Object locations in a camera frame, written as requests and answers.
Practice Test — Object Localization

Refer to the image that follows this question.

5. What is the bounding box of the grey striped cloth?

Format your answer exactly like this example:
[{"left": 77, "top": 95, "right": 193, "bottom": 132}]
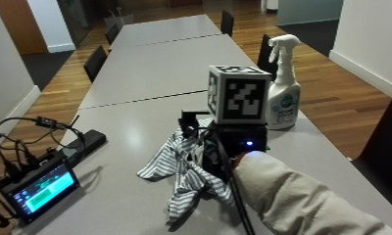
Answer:
[{"left": 137, "top": 117, "right": 238, "bottom": 226}]

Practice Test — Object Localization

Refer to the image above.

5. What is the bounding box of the white marker cube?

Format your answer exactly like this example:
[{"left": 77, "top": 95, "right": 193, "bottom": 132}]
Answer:
[{"left": 207, "top": 65, "right": 274, "bottom": 125}]

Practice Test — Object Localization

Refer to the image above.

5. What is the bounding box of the white spray bottle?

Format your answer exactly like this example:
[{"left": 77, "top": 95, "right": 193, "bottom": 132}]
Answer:
[{"left": 266, "top": 33, "right": 303, "bottom": 131}]

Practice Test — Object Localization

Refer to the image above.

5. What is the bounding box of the black bar-shaped device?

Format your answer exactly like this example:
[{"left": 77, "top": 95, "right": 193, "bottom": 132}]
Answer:
[{"left": 57, "top": 128, "right": 109, "bottom": 168}]

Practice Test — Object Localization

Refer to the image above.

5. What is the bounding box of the black chair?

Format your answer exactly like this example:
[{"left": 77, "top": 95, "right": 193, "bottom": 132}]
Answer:
[
  {"left": 352, "top": 78, "right": 392, "bottom": 217},
  {"left": 103, "top": 23, "right": 122, "bottom": 47},
  {"left": 220, "top": 9, "right": 235, "bottom": 38},
  {"left": 83, "top": 44, "right": 109, "bottom": 84},
  {"left": 256, "top": 33, "right": 280, "bottom": 81}
]

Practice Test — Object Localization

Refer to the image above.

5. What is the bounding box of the grey planter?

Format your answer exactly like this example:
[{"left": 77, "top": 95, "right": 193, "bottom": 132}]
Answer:
[{"left": 103, "top": 6, "right": 137, "bottom": 31}]

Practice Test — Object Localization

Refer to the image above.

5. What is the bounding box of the small touchscreen monitor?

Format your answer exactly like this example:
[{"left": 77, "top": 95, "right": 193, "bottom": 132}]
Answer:
[{"left": 0, "top": 152, "right": 82, "bottom": 226}]

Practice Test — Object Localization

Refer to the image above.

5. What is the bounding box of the wooden door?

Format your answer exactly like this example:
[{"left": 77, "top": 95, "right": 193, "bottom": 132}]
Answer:
[{"left": 0, "top": 0, "right": 50, "bottom": 56}]

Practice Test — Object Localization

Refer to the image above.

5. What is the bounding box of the black glove cable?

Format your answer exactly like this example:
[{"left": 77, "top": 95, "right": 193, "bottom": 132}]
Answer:
[{"left": 212, "top": 129, "right": 258, "bottom": 235}]

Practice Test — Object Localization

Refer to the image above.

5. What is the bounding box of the black cable adapter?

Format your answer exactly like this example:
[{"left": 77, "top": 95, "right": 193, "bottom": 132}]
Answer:
[{"left": 34, "top": 116, "right": 61, "bottom": 130}]

